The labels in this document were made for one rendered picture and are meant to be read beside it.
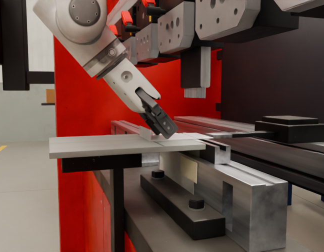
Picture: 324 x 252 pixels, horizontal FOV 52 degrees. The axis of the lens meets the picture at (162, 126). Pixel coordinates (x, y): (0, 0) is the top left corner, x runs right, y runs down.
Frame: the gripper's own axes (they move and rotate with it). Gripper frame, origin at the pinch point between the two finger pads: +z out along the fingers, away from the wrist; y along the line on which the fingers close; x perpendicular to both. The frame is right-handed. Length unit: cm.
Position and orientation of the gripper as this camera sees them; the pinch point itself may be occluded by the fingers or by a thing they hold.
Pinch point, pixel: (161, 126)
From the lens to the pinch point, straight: 66.2
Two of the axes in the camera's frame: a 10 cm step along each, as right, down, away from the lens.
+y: -3.2, -1.0, 9.4
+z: 6.2, 7.3, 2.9
